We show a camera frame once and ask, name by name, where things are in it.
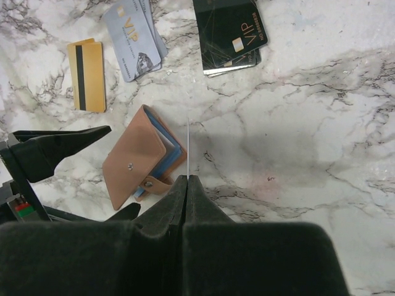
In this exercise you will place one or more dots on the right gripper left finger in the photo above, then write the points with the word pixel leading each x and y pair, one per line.
pixel 118 257

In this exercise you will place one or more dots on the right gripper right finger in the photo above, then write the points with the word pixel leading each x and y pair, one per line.
pixel 223 257

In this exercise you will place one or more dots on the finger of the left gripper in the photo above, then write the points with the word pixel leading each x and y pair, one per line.
pixel 129 213
pixel 32 156

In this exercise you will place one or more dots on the pink leather card holder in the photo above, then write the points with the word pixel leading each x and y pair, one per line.
pixel 143 159

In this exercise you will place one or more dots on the single gold card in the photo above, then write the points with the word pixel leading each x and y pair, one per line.
pixel 187 149

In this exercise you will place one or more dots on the gold credit card stack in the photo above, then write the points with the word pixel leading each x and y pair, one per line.
pixel 87 72

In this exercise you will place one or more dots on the silver VIP card stack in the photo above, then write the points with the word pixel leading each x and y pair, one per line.
pixel 137 45

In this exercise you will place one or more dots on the black VIP card stack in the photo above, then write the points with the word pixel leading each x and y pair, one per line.
pixel 231 34

